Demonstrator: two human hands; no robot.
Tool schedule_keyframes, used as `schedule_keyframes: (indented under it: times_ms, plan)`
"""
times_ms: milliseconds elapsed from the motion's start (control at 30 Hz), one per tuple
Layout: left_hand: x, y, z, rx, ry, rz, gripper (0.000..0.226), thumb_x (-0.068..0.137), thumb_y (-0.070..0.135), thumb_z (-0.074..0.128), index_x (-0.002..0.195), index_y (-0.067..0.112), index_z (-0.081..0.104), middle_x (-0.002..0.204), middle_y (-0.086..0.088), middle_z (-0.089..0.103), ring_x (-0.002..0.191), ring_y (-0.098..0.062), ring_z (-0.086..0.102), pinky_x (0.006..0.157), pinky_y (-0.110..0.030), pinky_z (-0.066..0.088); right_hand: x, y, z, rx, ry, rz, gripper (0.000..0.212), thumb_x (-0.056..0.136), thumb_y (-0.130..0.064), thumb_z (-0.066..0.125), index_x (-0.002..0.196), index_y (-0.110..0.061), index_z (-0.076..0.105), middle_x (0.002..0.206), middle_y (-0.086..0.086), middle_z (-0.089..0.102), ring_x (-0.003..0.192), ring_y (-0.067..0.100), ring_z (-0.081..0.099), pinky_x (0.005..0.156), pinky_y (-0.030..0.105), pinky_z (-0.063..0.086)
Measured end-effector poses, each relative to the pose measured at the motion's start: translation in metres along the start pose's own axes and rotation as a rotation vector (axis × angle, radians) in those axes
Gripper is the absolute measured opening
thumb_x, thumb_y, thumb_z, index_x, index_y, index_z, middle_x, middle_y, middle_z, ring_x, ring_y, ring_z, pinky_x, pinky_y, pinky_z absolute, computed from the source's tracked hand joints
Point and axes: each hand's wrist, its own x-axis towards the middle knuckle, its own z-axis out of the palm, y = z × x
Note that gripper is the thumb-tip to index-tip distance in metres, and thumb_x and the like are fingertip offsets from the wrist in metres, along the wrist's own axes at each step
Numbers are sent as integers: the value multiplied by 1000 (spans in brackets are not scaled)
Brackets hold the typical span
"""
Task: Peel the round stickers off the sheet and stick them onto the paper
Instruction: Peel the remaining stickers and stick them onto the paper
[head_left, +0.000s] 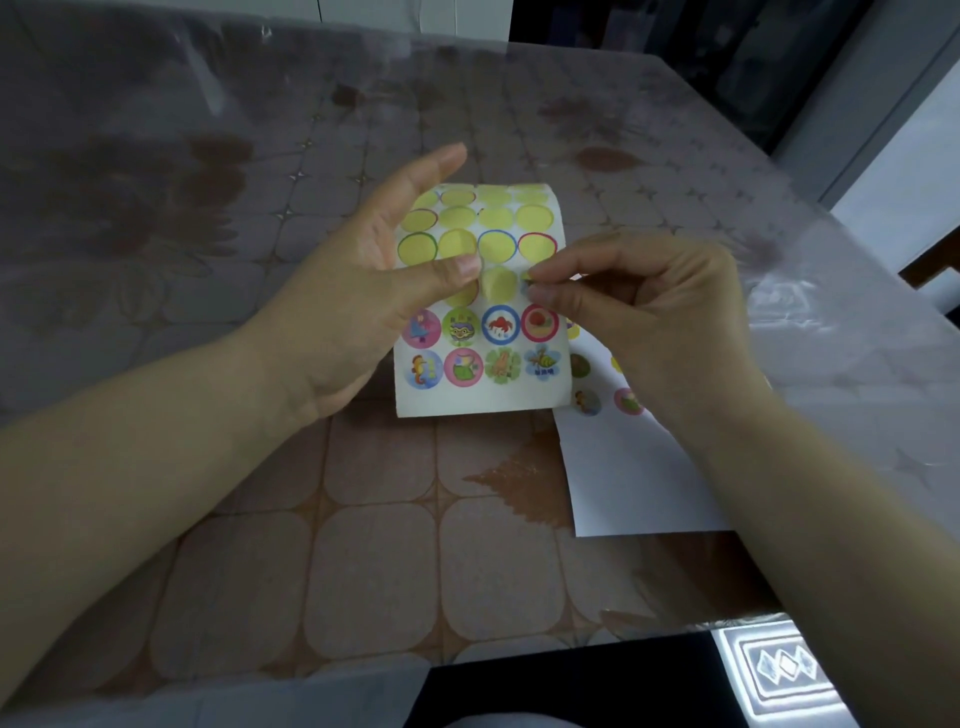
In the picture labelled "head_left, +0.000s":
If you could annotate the person's right hand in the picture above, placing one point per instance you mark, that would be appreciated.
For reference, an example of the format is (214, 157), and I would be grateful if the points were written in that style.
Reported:
(675, 330)

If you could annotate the person's left hand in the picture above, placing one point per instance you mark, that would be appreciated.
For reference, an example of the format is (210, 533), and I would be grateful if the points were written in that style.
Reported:
(330, 330)

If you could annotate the person's right thumb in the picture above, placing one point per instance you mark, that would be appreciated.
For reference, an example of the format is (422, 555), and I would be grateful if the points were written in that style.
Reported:
(562, 301)

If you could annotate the person's left thumb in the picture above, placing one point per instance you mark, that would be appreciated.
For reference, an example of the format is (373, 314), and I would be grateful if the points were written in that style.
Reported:
(427, 279)

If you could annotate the sticker sheet with yellow backing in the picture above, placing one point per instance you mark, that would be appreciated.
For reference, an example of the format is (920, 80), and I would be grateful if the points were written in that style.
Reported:
(480, 352)

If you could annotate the person's right forearm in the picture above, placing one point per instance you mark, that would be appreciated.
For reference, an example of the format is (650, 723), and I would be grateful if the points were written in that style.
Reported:
(840, 555)

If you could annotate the person's left forearm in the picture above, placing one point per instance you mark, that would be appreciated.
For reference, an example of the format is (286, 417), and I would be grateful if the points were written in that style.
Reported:
(127, 487)

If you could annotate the round green sticker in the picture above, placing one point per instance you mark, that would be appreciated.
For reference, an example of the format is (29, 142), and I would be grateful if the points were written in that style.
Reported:
(579, 365)

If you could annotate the round blue cartoon sticker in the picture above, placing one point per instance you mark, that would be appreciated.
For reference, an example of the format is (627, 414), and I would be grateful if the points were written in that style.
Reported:
(587, 401)

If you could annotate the round pink cartoon sticker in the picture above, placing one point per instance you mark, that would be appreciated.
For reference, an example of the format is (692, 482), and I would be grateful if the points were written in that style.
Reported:
(627, 400)

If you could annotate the white paper sheet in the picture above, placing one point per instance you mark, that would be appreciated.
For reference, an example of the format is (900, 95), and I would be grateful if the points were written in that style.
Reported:
(637, 480)

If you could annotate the dark cabinet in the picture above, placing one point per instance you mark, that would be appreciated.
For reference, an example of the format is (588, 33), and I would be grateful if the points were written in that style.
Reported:
(675, 52)

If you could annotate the patterned brown tablecloth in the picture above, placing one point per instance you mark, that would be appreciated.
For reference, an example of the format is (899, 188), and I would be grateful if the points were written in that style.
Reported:
(375, 570)

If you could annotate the clear plastic table cover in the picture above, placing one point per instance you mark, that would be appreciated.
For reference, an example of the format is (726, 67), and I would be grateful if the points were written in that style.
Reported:
(862, 337)

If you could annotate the brown wooden furniture piece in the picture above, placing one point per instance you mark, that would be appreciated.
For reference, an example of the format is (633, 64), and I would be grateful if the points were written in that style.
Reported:
(934, 262)

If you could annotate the person's black clothing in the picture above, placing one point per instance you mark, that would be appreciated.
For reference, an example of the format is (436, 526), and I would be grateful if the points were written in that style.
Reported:
(585, 686)

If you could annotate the white door with grey frame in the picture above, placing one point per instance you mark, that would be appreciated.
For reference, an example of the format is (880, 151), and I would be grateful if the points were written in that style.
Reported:
(892, 127)

